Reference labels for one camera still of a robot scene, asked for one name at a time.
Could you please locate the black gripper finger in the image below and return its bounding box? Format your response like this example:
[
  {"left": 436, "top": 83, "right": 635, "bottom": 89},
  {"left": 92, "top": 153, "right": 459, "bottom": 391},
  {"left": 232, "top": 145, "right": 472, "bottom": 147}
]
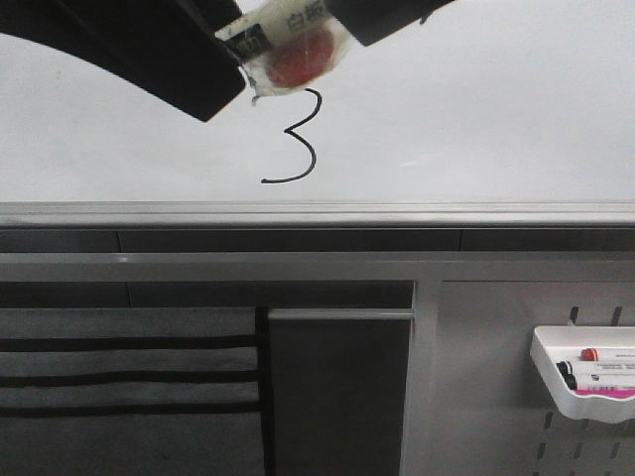
[
  {"left": 325, "top": 0, "right": 452, "bottom": 47},
  {"left": 1, "top": 0, "right": 246, "bottom": 122}
]

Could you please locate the white marker with black tip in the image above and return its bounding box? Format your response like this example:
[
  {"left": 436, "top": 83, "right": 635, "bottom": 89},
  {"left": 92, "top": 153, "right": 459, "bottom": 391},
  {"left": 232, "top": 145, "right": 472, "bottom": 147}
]
[{"left": 214, "top": 0, "right": 353, "bottom": 103}]

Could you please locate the grey fabric pocket organizer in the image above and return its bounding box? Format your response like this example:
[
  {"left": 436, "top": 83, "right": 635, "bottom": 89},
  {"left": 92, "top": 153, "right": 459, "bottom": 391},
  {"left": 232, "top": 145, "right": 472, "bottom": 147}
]
[{"left": 1, "top": 307, "right": 276, "bottom": 475}]

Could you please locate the white plastic marker tray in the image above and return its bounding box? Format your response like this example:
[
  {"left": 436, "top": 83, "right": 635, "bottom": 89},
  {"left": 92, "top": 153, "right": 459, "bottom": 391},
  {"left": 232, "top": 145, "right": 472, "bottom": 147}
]
[{"left": 530, "top": 325, "right": 634, "bottom": 423}]

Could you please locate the marker with red end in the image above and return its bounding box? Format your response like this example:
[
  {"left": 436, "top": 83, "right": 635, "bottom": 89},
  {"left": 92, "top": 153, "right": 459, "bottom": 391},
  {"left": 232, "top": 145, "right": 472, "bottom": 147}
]
[{"left": 580, "top": 347, "right": 635, "bottom": 362}]

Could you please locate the white marker lower black end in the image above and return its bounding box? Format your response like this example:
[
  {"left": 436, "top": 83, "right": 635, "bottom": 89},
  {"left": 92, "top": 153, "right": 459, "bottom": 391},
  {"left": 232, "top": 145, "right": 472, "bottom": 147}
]
[{"left": 562, "top": 374, "right": 635, "bottom": 392}]

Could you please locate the pink highlighter pen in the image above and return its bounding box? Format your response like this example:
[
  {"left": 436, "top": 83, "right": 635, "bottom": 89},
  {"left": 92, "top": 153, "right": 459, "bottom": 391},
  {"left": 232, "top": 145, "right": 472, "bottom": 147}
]
[{"left": 574, "top": 390, "right": 635, "bottom": 400}]

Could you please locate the white whiteboard with aluminium frame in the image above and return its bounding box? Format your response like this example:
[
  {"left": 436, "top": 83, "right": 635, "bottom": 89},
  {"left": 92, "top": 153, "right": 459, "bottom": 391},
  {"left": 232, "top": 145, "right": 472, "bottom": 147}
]
[{"left": 1, "top": 1, "right": 634, "bottom": 227}]

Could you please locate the grey whiteboard stand frame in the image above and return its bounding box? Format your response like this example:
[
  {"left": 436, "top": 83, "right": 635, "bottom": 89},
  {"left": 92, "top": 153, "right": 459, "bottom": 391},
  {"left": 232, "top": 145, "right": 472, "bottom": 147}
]
[{"left": 1, "top": 229, "right": 634, "bottom": 475}]

